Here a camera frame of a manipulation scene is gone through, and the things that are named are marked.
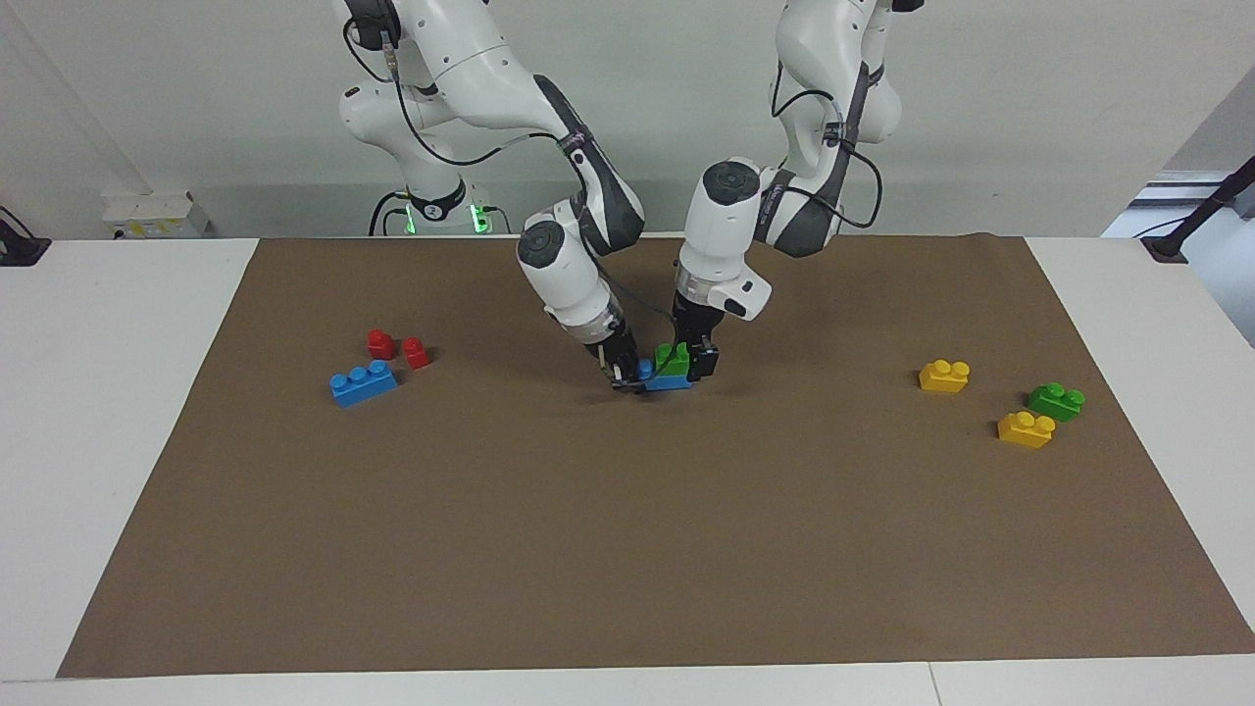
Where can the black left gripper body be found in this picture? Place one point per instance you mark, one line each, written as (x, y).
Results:
(698, 322)

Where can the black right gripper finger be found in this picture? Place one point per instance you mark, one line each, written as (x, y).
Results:
(623, 378)
(638, 373)

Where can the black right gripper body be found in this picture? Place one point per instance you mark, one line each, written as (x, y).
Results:
(614, 348)

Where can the green two-stud toy block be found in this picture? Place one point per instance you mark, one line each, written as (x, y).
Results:
(1056, 402)
(671, 361)

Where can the blue three-stud toy block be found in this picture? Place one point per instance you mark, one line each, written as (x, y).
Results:
(363, 384)
(667, 383)

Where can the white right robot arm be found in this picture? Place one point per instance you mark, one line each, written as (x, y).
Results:
(471, 78)

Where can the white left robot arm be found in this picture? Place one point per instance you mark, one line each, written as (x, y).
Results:
(721, 235)

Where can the red one-stud toy block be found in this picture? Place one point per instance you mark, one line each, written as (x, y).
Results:
(416, 354)
(380, 344)

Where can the yellow two-stud toy block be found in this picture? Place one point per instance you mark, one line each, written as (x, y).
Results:
(1026, 430)
(944, 377)

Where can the brown table mat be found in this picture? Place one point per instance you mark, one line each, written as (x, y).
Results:
(627, 539)

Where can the white power strip box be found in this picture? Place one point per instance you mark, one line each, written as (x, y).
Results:
(152, 216)

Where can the black camera stand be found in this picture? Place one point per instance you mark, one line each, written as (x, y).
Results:
(1201, 211)

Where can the black clamp mount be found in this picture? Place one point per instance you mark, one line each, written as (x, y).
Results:
(20, 247)

